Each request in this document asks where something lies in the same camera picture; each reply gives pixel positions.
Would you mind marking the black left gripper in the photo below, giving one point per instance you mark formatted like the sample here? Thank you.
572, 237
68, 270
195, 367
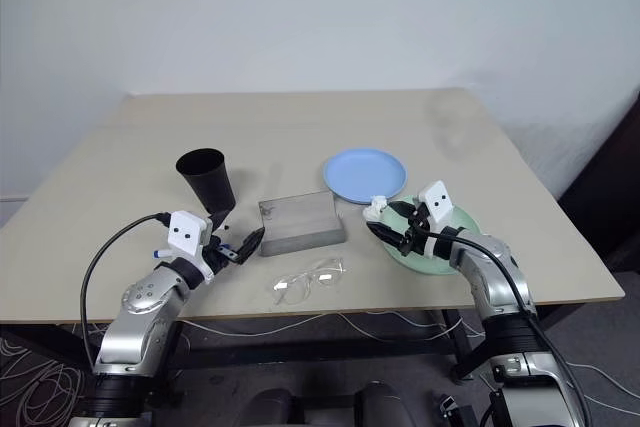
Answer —
216, 254

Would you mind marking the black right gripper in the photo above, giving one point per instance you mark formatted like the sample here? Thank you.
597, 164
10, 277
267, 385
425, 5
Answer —
416, 239

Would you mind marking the white paper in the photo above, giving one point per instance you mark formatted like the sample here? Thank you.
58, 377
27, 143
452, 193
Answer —
375, 208

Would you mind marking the green round plate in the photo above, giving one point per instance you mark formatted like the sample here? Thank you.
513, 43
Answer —
425, 267

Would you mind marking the grey glasses case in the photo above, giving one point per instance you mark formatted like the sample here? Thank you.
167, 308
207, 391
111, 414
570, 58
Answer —
300, 222

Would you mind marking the clear frame glasses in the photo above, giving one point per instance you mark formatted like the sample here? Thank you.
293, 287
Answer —
325, 277

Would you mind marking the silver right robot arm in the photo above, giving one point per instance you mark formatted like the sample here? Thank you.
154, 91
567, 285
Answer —
490, 272

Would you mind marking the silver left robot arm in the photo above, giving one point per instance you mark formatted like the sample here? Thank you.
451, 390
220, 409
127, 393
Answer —
140, 297

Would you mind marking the blue round plate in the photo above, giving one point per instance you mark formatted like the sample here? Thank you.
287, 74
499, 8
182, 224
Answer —
365, 174

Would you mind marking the black plastic cup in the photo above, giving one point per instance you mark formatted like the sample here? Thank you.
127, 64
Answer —
207, 182

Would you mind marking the dark rounded shape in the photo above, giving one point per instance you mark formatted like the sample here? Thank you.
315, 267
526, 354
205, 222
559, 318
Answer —
267, 409
382, 404

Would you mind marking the small black floor device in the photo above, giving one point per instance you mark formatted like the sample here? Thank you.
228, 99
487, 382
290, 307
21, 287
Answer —
452, 412

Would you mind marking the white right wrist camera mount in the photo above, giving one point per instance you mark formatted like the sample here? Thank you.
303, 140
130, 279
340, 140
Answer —
437, 202

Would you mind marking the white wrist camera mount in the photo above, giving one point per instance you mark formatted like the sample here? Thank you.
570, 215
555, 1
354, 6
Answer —
186, 234
437, 202

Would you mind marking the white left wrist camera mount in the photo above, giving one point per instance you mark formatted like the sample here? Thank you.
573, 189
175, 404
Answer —
186, 234

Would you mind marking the black metal table frame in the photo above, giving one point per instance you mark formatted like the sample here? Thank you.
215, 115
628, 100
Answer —
300, 347

